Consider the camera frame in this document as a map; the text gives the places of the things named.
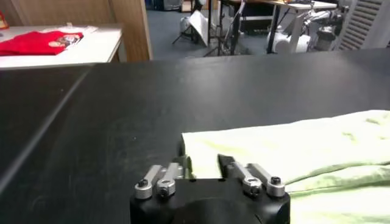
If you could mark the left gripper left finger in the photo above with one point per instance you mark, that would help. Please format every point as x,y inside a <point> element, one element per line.
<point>170,175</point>

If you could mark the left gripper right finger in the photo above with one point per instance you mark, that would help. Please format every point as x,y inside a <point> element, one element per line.
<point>246,176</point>

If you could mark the light green t-shirt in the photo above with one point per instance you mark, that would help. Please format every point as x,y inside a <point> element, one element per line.
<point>304,146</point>

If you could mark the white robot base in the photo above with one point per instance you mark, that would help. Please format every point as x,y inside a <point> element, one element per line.
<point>286,42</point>

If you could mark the black tripod stand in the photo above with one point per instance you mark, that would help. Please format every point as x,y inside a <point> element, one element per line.
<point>219,33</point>

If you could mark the white side table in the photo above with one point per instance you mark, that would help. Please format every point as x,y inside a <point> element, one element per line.
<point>91,45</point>

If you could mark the white reflector board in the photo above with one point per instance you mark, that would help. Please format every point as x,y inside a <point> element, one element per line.
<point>199,25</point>

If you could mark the wooden partition screen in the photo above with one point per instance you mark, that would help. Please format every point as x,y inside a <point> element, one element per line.
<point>128,27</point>

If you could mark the white standing desk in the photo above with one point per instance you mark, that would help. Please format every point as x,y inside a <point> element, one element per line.
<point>295,18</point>

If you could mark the red folded t-shirt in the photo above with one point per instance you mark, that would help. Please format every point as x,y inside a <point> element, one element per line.
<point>30,44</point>

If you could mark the white air cooler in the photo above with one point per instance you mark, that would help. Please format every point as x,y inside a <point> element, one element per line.
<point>365,24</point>

